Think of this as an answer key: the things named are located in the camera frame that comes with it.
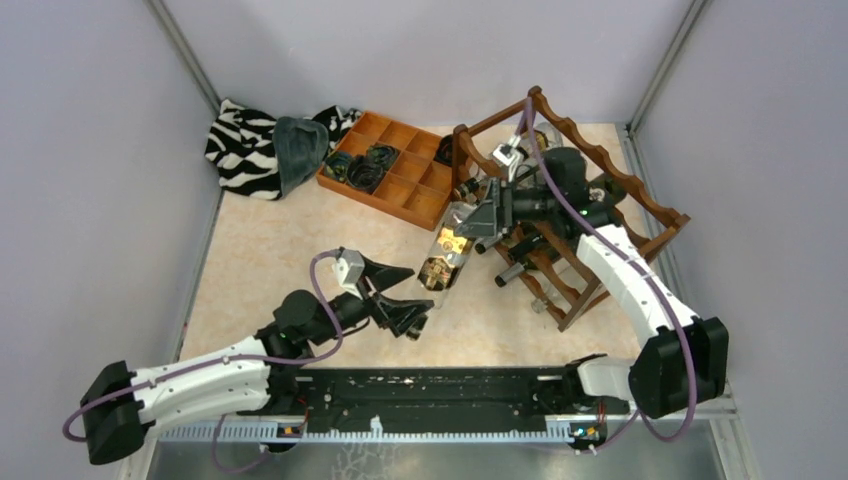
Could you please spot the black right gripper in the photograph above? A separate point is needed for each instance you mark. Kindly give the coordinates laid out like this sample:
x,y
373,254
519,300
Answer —
x,y
495,212

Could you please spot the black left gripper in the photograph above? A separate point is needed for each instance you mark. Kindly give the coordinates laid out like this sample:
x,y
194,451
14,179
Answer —
x,y
399,315

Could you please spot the dark wine bottle back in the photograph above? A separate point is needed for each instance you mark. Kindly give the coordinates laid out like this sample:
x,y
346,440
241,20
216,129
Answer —
x,y
485,244

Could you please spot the dark wine bottle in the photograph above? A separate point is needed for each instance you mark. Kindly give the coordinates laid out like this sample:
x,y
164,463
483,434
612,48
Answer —
x,y
485,244
605,190

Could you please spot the clear liquor bottle gold label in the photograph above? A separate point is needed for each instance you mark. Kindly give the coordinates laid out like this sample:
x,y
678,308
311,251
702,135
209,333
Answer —
x,y
442,265

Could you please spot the wooden wine rack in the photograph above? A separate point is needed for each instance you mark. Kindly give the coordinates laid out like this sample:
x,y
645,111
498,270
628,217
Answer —
x,y
562,211

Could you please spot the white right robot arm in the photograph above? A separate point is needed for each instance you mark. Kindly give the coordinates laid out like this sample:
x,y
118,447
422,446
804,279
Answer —
x,y
683,356

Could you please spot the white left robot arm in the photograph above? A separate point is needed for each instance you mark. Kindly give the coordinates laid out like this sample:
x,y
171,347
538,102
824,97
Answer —
x,y
124,408

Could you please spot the orange wooden compartment tray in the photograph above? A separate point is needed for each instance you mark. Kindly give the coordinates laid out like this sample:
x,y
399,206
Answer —
x,y
415,188

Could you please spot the black rolled item right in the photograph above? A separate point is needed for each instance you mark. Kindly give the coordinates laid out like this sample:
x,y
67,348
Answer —
x,y
444,151

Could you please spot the zebra striped cloth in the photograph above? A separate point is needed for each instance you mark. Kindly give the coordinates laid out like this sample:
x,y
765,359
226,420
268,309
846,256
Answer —
x,y
239,145

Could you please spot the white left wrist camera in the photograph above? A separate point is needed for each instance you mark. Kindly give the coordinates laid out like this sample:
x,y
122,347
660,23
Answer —
x,y
348,270

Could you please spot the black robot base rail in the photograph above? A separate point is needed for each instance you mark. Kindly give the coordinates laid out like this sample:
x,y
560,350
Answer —
x,y
540,405

